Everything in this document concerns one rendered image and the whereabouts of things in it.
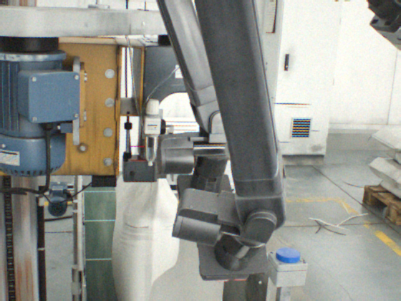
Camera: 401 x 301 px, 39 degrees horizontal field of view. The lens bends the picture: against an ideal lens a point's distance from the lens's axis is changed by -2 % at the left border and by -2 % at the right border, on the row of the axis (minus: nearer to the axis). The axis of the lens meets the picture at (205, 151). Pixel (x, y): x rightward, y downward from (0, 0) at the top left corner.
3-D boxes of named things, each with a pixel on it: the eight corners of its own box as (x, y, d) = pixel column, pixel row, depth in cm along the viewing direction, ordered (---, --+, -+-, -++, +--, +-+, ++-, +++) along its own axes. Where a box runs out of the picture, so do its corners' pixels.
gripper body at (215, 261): (195, 236, 85) (204, 218, 79) (260, 234, 87) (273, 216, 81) (199, 279, 82) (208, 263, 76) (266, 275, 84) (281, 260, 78)
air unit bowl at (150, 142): (157, 162, 132) (158, 137, 130) (145, 162, 131) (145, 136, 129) (155, 158, 134) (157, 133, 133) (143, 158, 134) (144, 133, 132)
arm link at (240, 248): (271, 249, 72) (276, 208, 75) (219, 236, 71) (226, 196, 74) (257, 265, 78) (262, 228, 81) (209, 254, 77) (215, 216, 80)
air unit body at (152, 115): (163, 168, 132) (166, 102, 128) (142, 168, 131) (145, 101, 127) (160, 162, 136) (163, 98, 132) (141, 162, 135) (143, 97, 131)
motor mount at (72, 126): (86, 146, 112) (87, 64, 108) (52, 146, 111) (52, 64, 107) (84, 116, 139) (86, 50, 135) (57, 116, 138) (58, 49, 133)
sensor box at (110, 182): (117, 187, 137) (117, 178, 137) (92, 187, 136) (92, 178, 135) (115, 182, 141) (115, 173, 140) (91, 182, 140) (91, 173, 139)
